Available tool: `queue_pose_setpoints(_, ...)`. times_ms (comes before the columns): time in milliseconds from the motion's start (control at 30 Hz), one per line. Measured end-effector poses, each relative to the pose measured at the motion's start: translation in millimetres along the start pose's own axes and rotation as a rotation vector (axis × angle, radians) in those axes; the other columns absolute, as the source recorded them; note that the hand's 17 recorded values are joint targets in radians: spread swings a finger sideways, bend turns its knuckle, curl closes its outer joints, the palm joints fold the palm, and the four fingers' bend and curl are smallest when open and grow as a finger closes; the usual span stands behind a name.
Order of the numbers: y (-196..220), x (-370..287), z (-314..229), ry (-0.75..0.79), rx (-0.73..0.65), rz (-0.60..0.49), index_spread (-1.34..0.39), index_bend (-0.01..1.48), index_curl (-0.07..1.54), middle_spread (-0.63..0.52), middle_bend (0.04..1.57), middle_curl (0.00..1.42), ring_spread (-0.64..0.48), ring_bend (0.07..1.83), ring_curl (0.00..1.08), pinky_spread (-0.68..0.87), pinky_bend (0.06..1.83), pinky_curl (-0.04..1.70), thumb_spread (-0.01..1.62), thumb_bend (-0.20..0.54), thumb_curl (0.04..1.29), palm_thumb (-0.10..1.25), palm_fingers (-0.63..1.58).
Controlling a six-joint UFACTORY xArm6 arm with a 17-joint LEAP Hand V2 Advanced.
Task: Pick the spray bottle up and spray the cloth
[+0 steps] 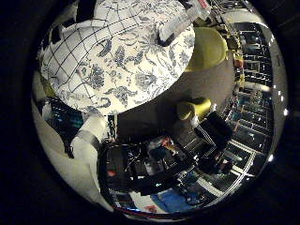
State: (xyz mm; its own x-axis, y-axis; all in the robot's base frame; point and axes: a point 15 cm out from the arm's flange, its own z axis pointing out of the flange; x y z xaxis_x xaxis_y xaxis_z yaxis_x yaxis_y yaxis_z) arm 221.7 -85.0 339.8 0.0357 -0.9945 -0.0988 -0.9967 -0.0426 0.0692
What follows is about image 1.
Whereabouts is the white blue floral tablecloth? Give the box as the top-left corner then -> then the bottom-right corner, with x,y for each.
39,0 -> 197,116

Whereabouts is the black storage shelf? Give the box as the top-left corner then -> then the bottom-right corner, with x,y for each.
223,22 -> 278,188

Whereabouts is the white black checked cloth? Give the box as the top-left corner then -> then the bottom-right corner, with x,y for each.
40,0 -> 152,98

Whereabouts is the black rack with cyan lights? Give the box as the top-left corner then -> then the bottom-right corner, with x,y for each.
46,97 -> 86,142

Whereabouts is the blue mat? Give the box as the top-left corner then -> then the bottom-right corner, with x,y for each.
152,187 -> 190,214

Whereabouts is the yellow-green chair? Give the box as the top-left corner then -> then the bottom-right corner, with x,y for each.
175,97 -> 214,122
184,26 -> 230,73

